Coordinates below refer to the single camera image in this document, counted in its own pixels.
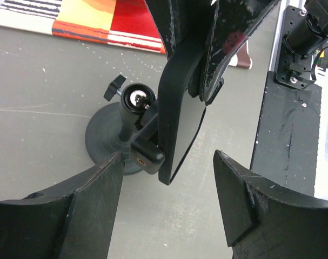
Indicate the black smartphone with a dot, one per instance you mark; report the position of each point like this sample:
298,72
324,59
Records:
179,114

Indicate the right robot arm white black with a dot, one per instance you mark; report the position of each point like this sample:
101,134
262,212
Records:
302,40

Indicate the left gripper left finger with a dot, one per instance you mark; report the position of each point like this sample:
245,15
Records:
71,219

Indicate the black phone stand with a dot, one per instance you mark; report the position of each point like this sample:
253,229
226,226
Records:
129,126

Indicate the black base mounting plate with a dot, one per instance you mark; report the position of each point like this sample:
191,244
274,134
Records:
286,144

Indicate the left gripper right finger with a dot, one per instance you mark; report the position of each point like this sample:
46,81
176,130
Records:
265,220

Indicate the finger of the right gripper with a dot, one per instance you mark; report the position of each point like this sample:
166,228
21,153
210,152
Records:
175,18
233,23

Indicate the patterned orange placemat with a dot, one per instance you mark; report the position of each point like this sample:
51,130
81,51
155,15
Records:
119,23

